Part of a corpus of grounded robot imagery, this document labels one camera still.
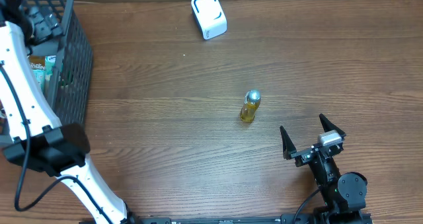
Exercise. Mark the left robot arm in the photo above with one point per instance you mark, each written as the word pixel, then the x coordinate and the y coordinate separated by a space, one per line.
pixel 65 155

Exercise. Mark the grey plastic shopping basket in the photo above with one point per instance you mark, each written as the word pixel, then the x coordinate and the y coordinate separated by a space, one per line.
pixel 29 114

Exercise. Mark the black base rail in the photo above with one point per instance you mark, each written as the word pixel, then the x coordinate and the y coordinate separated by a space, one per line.
pixel 231 220

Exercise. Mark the teal tissue pack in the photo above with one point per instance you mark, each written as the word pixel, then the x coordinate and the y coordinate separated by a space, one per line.
pixel 40 78

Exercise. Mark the yellow dish soap bottle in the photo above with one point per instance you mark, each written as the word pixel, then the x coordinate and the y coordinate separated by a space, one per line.
pixel 251 103

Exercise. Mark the white barcode scanner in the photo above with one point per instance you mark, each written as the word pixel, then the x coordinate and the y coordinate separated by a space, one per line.
pixel 209 17

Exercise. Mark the brown white snack bag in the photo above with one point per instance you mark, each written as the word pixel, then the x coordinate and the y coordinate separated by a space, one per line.
pixel 45 63

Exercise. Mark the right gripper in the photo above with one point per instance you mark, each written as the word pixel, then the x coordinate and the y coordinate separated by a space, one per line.
pixel 303 155

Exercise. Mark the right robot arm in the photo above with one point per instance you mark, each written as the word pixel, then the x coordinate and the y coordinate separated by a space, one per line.
pixel 343 194

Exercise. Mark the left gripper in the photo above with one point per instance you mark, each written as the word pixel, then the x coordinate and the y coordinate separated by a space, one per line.
pixel 45 26

